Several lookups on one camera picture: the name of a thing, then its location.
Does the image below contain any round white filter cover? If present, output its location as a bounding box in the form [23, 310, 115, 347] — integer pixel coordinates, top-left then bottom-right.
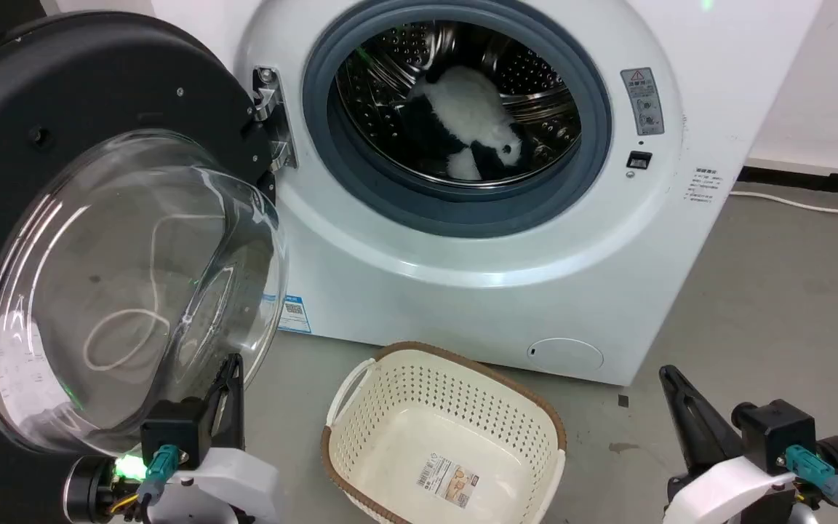
[527, 338, 604, 377]

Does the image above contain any chrome door hinge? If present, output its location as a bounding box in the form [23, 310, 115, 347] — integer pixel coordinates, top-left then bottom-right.
[250, 65, 298, 172]

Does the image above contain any white floor cable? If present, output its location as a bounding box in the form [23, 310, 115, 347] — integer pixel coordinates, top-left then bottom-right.
[728, 191, 838, 221]

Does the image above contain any black white panda plush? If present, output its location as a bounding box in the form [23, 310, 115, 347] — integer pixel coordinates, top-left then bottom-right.
[399, 65, 536, 183]

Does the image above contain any teal plug right camera cable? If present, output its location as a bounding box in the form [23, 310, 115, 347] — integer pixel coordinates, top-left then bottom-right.
[784, 445, 838, 524]

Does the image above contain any black baseboard strip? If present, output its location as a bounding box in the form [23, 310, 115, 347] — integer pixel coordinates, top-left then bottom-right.
[738, 166, 838, 199]

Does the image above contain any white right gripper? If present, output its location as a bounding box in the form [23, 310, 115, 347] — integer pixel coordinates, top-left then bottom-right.
[658, 365, 838, 524]

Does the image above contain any blue white energy sticker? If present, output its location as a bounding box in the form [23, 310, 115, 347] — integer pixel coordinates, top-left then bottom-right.
[263, 293, 313, 334]

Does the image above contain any grey warning sticker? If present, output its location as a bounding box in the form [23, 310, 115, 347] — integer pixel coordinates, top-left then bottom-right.
[620, 68, 666, 137]

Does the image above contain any looped white cord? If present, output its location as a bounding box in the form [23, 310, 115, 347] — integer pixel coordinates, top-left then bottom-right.
[83, 218, 172, 372]

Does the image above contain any stainless steel perforated drum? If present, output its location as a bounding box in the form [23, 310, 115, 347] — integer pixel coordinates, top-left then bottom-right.
[335, 20, 581, 186]

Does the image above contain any paper product label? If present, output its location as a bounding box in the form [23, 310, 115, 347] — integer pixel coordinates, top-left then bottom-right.
[416, 453, 479, 509]

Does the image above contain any cream perforated laundry basket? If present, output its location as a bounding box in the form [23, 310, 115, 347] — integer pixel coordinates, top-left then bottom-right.
[321, 341, 567, 524]

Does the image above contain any teal plug left camera cable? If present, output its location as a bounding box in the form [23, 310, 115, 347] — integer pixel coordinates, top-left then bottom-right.
[110, 445, 181, 524]

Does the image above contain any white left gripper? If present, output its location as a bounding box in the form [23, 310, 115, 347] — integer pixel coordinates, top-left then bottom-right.
[63, 354, 279, 524]

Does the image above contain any black round door glass bowl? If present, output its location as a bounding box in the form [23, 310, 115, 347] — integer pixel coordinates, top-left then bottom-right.
[0, 11, 290, 524]

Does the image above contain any teal plug camera cable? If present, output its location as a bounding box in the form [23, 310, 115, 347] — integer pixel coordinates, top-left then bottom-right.
[784, 445, 838, 524]
[110, 445, 181, 524]

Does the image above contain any white front-load washing machine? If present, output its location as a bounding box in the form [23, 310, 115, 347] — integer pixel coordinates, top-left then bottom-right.
[153, 0, 823, 386]

